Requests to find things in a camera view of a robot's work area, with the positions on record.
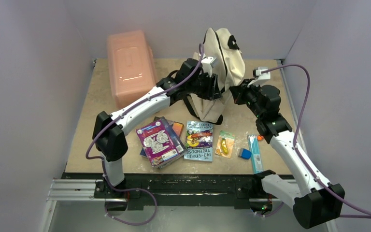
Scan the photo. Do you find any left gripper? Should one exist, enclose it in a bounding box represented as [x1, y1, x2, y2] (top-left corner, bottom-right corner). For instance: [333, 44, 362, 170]
[186, 71, 222, 101]

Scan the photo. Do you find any cream canvas backpack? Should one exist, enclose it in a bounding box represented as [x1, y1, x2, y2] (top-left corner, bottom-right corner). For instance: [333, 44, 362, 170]
[184, 28, 245, 125]

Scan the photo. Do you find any purple activity book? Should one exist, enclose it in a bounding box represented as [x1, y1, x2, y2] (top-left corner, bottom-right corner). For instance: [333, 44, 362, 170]
[136, 117, 188, 168]

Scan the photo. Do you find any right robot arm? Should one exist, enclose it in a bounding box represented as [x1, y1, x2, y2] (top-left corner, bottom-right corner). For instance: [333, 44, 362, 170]
[230, 79, 345, 229]

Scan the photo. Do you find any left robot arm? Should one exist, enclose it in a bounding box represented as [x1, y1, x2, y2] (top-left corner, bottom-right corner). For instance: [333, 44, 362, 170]
[88, 57, 220, 198]

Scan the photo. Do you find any banana eraser blister pack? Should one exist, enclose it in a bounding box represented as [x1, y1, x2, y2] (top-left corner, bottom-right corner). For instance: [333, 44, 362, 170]
[215, 130, 235, 159]

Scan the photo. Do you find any blue pencil pack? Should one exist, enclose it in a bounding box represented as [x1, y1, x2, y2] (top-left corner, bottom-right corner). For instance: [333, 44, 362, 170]
[247, 135, 264, 174]

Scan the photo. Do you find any treehouse storey paperback book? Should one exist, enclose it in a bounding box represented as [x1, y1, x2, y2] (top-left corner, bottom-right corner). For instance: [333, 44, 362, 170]
[184, 121, 214, 162]

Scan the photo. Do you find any book with orange cover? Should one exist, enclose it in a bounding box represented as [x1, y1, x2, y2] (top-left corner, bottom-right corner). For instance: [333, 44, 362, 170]
[167, 120, 184, 138]

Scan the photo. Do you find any blue grey eraser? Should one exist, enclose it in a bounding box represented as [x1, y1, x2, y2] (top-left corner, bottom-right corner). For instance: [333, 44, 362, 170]
[238, 148, 252, 160]

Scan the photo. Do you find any pink plastic storage box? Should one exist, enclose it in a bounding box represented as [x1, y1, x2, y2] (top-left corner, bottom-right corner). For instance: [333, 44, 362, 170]
[107, 30, 157, 109]

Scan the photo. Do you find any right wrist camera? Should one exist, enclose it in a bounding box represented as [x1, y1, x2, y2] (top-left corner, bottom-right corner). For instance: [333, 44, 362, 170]
[247, 67, 271, 87]

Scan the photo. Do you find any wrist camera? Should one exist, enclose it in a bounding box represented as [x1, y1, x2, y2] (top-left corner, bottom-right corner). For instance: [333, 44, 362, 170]
[247, 67, 271, 87]
[201, 56, 217, 77]

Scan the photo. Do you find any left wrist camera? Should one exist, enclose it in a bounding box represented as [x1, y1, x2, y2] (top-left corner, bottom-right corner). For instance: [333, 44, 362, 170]
[201, 56, 217, 77]

